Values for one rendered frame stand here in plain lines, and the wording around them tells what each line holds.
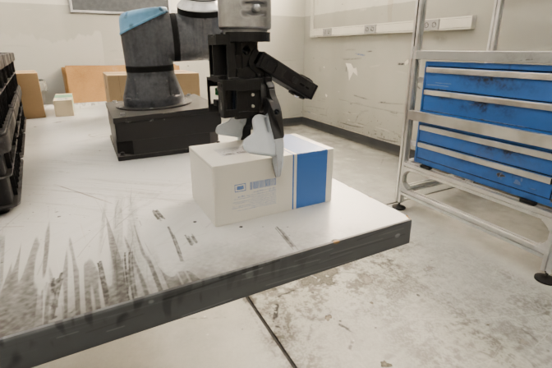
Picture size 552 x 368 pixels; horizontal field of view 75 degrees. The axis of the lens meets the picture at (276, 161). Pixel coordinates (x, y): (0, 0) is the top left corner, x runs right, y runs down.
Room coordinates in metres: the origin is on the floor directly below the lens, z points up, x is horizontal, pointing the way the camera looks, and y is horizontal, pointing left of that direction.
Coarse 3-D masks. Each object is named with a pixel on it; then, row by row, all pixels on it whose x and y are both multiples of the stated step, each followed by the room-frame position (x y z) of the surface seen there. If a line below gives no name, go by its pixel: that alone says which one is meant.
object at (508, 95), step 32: (448, 64) 1.86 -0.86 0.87; (480, 64) 1.72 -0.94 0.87; (512, 64) 1.59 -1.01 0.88; (448, 96) 1.83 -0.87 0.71; (480, 96) 1.68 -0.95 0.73; (512, 96) 1.57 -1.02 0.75; (544, 96) 1.46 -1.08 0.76; (448, 128) 1.82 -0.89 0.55; (544, 128) 1.44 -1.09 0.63; (416, 160) 1.97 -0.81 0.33; (448, 160) 1.79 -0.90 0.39; (480, 160) 1.64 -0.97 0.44; (512, 160) 1.52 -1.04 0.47; (544, 160) 1.41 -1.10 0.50; (512, 192) 1.50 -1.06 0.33; (544, 192) 1.39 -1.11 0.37
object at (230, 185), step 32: (192, 160) 0.55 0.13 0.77; (224, 160) 0.49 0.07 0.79; (256, 160) 0.49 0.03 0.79; (288, 160) 0.51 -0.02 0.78; (320, 160) 0.54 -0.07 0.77; (192, 192) 0.56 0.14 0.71; (224, 192) 0.46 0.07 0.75; (256, 192) 0.49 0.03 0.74; (288, 192) 0.51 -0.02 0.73; (320, 192) 0.54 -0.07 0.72; (224, 224) 0.46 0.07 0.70
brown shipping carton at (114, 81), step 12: (108, 72) 1.33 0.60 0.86; (120, 72) 1.33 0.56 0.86; (180, 72) 1.33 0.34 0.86; (192, 72) 1.33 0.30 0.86; (108, 84) 1.18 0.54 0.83; (120, 84) 1.19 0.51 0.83; (180, 84) 1.28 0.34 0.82; (192, 84) 1.30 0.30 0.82; (108, 96) 1.22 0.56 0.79; (120, 96) 1.19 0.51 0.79
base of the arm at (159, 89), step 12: (132, 72) 0.89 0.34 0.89; (144, 72) 0.88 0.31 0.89; (156, 72) 0.89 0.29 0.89; (168, 72) 0.92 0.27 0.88; (132, 84) 0.89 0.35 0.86; (144, 84) 0.88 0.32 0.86; (156, 84) 0.89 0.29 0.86; (168, 84) 0.91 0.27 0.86; (132, 96) 0.89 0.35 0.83; (144, 96) 0.87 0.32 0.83; (156, 96) 0.88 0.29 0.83; (168, 96) 0.90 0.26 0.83; (180, 96) 0.93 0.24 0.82
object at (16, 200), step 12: (12, 120) 0.66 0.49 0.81; (12, 132) 0.61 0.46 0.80; (0, 144) 0.50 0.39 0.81; (12, 144) 0.68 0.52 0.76; (0, 156) 0.51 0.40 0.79; (12, 156) 0.61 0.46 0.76; (0, 168) 0.50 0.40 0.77; (12, 168) 0.54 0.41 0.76; (0, 180) 0.50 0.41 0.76; (12, 180) 0.54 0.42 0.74; (0, 192) 0.50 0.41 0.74; (12, 192) 0.53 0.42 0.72; (0, 204) 0.50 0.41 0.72; (12, 204) 0.50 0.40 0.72
